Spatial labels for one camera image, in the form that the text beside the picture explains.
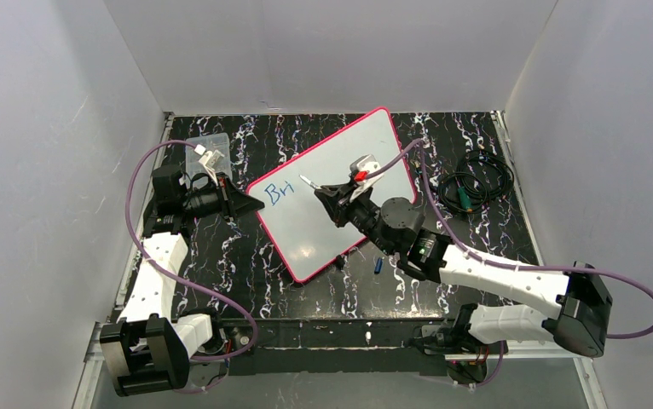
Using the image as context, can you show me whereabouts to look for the pink framed whiteboard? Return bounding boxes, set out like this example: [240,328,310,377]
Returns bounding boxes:
[246,107,425,283]

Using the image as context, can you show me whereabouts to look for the aluminium front frame rail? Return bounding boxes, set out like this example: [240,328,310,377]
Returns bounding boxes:
[85,318,581,361]

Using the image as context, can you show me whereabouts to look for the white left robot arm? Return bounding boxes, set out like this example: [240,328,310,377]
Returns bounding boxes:
[99,165,264,396]

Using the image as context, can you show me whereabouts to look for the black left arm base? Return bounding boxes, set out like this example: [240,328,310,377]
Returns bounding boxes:
[175,307,251,363]

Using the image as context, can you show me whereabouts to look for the blue marker cap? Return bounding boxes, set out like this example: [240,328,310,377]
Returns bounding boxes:
[373,257,384,274]

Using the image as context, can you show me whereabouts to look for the clear plastic compartment box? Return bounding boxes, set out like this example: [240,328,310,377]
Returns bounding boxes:
[185,133,232,177]

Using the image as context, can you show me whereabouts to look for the green handled screwdriver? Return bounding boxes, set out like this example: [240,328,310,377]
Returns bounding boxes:
[457,184,473,213]

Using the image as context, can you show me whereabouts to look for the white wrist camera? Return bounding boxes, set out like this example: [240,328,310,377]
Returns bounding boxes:
[349,154,382,203]
[194,144,226,184]

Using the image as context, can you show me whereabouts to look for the white whiteboard marker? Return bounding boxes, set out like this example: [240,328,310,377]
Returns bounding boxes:
[299,175,321,190]

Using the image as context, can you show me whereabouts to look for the metal whiteboard stand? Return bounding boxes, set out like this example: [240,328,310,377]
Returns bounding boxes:
[332,255,347,271]

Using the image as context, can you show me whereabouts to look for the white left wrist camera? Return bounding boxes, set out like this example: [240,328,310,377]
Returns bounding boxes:
[194,144,226,184]

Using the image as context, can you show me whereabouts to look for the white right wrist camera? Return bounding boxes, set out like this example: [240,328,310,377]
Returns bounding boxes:
[349,154,382,203]

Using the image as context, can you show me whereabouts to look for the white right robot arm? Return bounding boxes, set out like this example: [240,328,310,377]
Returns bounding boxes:
[315,183,612,358]

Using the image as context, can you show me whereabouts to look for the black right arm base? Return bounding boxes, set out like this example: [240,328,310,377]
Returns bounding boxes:
[406,322,509,388]

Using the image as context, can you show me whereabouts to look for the black coiled cable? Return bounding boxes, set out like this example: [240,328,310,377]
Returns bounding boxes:
[413,141,516,215]

